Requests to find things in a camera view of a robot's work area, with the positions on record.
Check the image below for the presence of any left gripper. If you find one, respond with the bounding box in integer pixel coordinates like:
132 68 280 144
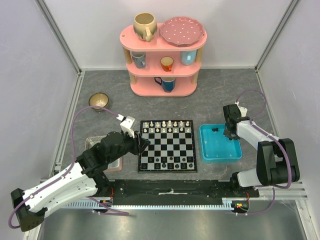
107 128 151 164

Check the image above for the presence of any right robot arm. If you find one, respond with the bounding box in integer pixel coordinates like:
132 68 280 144
223 103 301 197

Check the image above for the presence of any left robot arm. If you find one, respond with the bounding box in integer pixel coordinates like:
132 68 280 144
10 131 150 232

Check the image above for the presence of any black white chess board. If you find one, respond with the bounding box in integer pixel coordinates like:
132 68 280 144
137 119 197 173

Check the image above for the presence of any pink metal tray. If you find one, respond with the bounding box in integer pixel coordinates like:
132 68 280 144
85 134 123 172

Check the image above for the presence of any blue plastic bin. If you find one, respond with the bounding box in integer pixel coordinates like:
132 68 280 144
199 124 243 164

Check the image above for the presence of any brown ceramic bowl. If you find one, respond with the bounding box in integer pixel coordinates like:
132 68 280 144
88 92 109 108

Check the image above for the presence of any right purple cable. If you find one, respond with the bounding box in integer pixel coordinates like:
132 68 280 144
234 88 293 216

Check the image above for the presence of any purple cable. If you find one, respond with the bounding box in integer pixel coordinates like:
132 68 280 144
234 88 293 216
8 106 130 229

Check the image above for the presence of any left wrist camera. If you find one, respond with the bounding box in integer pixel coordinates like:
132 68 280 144
116 114 136 139

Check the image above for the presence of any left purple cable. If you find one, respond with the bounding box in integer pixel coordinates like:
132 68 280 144
8 106 130 229

